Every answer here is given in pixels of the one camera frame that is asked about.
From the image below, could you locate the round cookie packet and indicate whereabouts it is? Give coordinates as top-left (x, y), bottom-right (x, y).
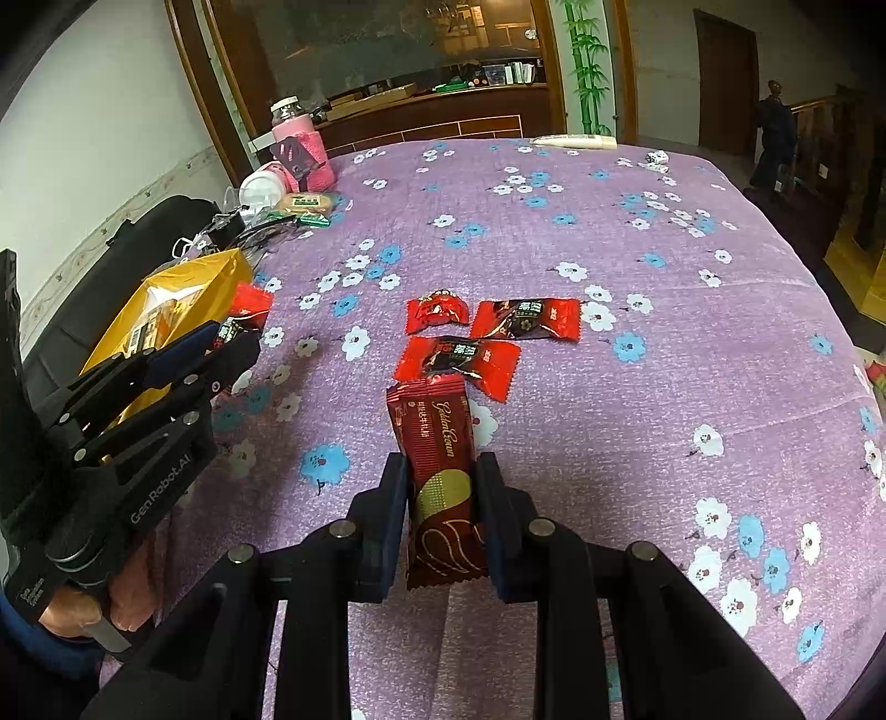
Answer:
top-left (277, 192), bottom-right (343, 217)

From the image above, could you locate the wooden stair railing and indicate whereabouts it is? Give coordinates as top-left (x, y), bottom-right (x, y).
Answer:
top-left (789, 86), bottom-right (886, 250)

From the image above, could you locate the white cup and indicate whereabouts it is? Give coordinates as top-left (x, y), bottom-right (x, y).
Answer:
top-left (239, 162), bottom-right (300, 209)

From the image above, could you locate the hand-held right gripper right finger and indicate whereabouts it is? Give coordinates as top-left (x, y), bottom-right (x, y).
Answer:
top-left (474, 453), bottom-right (807, 720)

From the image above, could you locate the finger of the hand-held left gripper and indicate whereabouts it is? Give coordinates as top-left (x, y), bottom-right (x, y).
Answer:
top-left (59, 332), bottom-right (262, 461)
top-left (42, 320), bottom-right (223, 423)

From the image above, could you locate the person's left hand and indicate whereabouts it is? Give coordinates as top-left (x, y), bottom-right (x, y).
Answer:
top-left (38, 540), bottom-right (157, 641)

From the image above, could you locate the yellow cardboard box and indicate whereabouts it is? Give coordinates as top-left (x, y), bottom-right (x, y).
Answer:
top-left (79, 249), bottom-right (254, 430)

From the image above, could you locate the red candy packet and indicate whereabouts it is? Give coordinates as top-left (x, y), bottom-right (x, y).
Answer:
top-left (471, 296), bottom-right (583, 343)
top-left (393, 336), bottom-right (522, 403)
top-left (406, 289), bottom-right (472, 335)
top-left (218, 282), bottom-right (272, 347)

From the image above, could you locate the black leather sofa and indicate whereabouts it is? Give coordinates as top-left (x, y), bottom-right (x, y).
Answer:
top-left (20, 196), bottom-right (223, 389)

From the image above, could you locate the clear plastic bag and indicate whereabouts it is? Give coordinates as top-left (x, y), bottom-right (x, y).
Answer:
top-left (156, 228), bottom-right (223, 268)

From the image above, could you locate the person's left forearm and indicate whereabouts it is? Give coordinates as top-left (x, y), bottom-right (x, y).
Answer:
top-left (0, 588), bottom-right (105, 683)

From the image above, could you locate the wooden cabinet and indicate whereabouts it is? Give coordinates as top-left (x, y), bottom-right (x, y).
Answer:
top-left (315, 59), bottom-right (551, 157)

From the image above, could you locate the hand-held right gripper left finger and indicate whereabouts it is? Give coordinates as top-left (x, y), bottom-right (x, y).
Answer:
top-left (83, 453), bottom-right (409, 720)

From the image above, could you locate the wooden door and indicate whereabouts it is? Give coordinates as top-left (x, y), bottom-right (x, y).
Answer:
top-left (694, 8), bottom-right (761, 150)

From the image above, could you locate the pink knitted sleeve bottle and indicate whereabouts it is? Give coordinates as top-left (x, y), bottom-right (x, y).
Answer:
top-left (270, 98), bottom-right (337, 193)

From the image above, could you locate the cream tube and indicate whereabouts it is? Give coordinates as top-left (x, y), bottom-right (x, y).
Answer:
top-left (529, 133), bottom-right (619, 151)

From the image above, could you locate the bamboo painted frame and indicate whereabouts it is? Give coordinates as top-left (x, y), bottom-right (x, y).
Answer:
top-left (554, 0), bottom-right (617, 136)

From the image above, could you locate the dark red wafer bar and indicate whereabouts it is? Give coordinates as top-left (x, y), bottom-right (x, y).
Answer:
top-left (385, 377), bottom-right (489, 591)

